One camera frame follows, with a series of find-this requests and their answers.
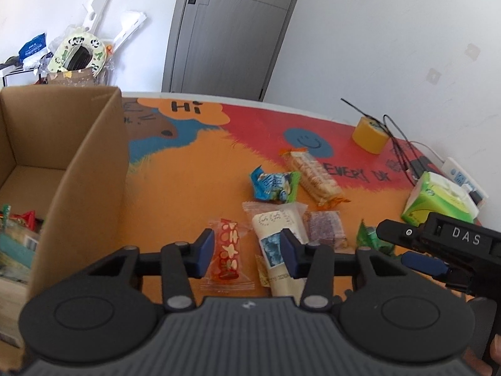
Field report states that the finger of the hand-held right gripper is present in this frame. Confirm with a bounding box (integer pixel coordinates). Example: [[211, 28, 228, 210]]
[[376, 219, 430, 248], [401, 251, 451, 281]]

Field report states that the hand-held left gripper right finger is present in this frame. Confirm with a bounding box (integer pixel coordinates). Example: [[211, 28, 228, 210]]
[[280, 228, 408, 311]]

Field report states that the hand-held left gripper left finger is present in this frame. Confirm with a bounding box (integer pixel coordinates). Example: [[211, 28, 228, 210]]
[[76, 228, 216, 313]]

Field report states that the clear red white snack packet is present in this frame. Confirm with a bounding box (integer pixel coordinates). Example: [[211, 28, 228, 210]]
[[201, 217, 255, 291]]

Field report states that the long white snack packet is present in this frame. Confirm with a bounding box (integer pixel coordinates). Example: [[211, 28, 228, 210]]
[[242, 201, 310, 297]]

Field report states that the green candy wrapper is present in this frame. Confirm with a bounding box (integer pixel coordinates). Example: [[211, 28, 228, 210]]
[[356, 219, 394, 255]]

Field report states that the dark purple snack packet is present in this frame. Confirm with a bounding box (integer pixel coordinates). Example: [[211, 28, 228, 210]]
[[303, 210, 349, 252]]

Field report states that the blue green snack packet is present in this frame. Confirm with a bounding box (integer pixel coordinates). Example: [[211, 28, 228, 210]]
[[250, 166, 302, 205]]

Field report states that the orange biscuit packet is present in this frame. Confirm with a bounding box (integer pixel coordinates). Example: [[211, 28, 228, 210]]
[[279, 146, 351, 208]]

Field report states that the red snack bar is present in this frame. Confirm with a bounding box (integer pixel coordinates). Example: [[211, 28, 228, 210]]
[[11, 210, 37, 230]]

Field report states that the person's right hand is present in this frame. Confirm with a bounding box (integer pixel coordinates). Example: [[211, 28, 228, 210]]
[[483, 333, 501, 375]]

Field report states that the green tissue pack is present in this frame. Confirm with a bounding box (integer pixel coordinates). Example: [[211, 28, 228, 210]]
[[401, 171, 479, 224]]

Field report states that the white power strip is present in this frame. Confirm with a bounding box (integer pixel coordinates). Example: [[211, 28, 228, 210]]
[[442, 157, 489, 208]]

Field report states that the colourful printed table mat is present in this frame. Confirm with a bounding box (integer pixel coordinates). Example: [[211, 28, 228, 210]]
[[121, 96, 494, 311]]

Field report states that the yellow tape roll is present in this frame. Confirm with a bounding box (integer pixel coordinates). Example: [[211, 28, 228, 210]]
[[352, 116, 388, 155]]

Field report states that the brown cardboard box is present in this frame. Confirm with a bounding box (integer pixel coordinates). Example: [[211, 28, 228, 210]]
[[46, 68, 109, 87]]

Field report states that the grey door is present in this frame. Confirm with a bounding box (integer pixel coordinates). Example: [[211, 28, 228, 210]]
[[161, 0, 308, 103]]

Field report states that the short white foam piece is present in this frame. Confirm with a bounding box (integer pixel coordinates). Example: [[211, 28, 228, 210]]
[[111, 10, 148, 54]]

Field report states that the panda print toilet seat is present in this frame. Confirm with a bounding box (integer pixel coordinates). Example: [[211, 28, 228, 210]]
[[47, 27, 106, 77]]

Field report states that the blue plastic bag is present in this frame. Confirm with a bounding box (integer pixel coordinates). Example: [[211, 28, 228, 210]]
[[18, 32, 48, 62]]

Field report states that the tall white foam piece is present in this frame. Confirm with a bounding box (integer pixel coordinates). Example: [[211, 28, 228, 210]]
[[82, 0, 126, 34]]

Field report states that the black cable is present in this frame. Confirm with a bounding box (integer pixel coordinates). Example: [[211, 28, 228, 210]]
[[382, 114, 422, 185], [340, 97, 392, 138]]

